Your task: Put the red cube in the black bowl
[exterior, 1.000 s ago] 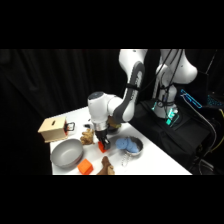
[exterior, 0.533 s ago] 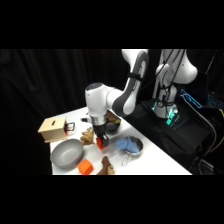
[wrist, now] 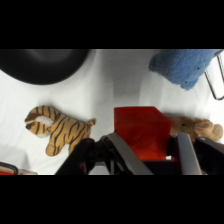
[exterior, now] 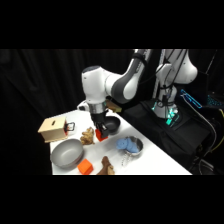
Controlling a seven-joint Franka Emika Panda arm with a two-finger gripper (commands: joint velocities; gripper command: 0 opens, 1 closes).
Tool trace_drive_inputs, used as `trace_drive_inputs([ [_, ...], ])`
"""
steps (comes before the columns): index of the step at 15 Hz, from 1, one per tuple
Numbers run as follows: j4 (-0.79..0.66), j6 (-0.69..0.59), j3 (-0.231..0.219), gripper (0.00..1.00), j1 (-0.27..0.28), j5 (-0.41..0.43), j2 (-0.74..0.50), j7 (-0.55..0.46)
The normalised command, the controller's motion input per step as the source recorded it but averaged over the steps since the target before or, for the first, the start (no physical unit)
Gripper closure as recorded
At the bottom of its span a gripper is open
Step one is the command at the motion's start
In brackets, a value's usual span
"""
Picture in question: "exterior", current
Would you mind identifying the grey bowl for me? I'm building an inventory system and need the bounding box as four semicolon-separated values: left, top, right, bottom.
50;138;85;169

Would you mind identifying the yellow wrist tag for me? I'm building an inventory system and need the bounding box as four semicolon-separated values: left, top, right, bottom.
106;100;122;113

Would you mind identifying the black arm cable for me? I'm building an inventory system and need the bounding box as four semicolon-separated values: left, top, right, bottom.
141;49;174;101

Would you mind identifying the brown plush toy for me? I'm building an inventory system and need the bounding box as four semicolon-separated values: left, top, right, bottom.
79;126;96;146

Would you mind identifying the black curtain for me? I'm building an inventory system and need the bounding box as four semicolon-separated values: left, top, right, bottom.
0;49;224;176

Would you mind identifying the blue lit keyboard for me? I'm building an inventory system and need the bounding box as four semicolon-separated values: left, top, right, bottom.
206;94;224;109

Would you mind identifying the metal pot with handle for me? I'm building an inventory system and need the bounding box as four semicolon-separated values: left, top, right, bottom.
119;135;144;168

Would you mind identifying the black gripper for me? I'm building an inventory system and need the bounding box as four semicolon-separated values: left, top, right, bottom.
90;112;110;138

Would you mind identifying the black bowl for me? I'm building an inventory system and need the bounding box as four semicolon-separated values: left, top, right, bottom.
105;115;122;135

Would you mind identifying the blue cloth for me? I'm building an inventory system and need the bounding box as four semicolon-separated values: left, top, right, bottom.
115;137;138;154

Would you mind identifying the brown wooden figure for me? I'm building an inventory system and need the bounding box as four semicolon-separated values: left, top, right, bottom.
96;155;116;176

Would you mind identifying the blue glowing monitor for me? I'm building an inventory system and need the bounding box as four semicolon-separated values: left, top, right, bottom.
179;88;204;109

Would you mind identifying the orange cube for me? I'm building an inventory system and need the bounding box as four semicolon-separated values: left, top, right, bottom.
77;158;94;175

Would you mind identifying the black robot stand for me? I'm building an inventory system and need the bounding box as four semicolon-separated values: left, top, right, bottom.
121;99;214;169

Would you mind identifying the yellow cable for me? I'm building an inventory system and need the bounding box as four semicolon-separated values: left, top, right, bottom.
212;109;224;153

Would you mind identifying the small black red latch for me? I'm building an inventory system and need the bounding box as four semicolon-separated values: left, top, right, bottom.
65;121;76;132

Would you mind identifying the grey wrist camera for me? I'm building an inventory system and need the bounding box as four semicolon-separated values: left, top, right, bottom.
77;100;91;113

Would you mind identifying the light wooden box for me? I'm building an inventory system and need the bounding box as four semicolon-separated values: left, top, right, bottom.
37;116;69;144

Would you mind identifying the red cube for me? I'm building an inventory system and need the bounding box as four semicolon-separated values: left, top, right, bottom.
95;128;110;143

